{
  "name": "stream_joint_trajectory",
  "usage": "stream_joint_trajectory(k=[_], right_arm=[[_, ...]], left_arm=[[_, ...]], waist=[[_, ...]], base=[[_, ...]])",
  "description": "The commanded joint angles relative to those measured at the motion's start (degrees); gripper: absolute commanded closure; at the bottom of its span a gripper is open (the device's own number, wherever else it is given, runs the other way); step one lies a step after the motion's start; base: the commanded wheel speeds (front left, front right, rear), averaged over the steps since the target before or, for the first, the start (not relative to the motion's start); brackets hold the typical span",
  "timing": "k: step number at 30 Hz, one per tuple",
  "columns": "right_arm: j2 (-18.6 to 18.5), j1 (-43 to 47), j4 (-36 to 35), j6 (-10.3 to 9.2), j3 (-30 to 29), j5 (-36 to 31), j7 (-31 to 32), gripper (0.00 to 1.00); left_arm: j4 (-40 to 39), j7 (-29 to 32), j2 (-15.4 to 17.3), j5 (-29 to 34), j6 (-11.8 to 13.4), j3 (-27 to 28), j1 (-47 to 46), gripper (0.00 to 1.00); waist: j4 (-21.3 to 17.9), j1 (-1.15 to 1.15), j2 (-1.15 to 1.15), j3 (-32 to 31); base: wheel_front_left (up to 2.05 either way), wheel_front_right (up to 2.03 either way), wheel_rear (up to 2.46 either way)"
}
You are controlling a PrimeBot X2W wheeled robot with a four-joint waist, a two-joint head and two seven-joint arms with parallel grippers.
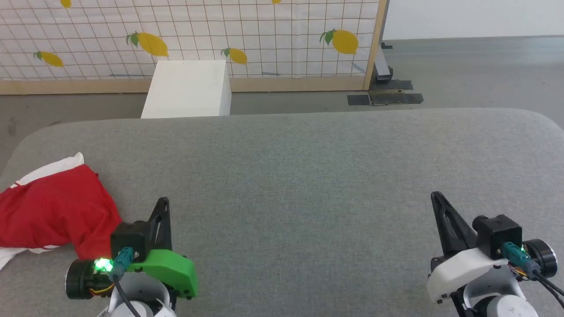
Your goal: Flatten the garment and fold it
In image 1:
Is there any grey metal partition foot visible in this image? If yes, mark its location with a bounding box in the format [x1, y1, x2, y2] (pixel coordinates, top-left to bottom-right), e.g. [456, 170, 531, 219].
[375, 41, 394, 82]

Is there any lemon print partition screen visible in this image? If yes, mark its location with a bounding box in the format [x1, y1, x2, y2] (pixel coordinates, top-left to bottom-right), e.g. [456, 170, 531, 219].
[0, 0, 389, 95]

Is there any white box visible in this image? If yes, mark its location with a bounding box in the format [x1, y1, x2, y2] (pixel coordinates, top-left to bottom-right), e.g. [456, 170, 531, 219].
[141, 60, 232, 118]

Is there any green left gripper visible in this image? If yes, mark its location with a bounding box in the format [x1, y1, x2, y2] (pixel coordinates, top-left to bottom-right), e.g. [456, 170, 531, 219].
[65, 197, 199, 301]

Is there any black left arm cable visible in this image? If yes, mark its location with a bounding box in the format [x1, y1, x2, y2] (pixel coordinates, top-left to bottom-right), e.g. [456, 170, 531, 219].
[109, 247, 142, 317]

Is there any black floor tape patch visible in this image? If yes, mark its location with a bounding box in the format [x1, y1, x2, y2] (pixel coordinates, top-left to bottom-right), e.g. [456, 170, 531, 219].
[347, 80, 424, 107]

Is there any red and white garment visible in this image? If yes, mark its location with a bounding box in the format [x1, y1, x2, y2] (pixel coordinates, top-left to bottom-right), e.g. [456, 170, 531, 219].
[0, 152, 124, 270]

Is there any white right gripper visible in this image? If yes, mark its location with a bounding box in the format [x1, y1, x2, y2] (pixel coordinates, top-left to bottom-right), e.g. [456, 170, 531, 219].
[427, 191, 558, 305]

